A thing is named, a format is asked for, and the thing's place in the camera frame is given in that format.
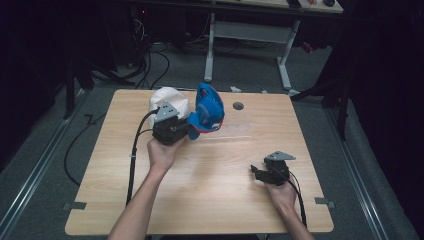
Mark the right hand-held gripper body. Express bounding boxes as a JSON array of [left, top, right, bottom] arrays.
[[263, 150, 297, 187]]

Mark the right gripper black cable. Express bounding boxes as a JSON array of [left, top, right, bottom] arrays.
[[286, 170, 308, 228]]

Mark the white-legged desk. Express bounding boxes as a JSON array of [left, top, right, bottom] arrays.
[[203, 0, 344, 92]]

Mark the grey tape piece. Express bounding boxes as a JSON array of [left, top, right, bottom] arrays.
[[63, 201, 88, 212], [314, 197, 336, 210]]

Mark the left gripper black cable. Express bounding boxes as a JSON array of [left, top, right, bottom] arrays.
[[125, 109, 161, 207]]

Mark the black stand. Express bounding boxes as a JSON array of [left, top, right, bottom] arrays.
[[63, 56, 136, 120], [290, 78, 351, 141]]

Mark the metal floor rail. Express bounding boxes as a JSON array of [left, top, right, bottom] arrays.
[[324, 108, 389, 240], [0, 89, 92, 234]]

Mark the white bucket hat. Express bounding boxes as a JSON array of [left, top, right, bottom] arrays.
[[148, 86, 190, 129]]

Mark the person's right hand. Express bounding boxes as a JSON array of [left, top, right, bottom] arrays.
[[264, 180, 298, 210]]

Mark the bundle of black cables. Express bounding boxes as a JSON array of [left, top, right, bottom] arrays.
[[128, 16, 171, 91]]

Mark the black floor cable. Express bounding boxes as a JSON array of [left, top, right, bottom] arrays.
[[63, 113, 107, 187]]

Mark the person's left hand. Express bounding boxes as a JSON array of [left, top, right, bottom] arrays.
[[147, 135, 186, 175]]

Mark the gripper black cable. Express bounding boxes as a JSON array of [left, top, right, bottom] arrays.
[[125, 109, 161, 207], [286, 170, 308, 228]]

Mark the blue baseball cap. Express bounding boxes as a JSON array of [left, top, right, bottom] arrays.
[[186, 82, 226, 141]]

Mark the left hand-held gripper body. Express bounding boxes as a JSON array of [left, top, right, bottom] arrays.
[[151, 100, 188, 146]]

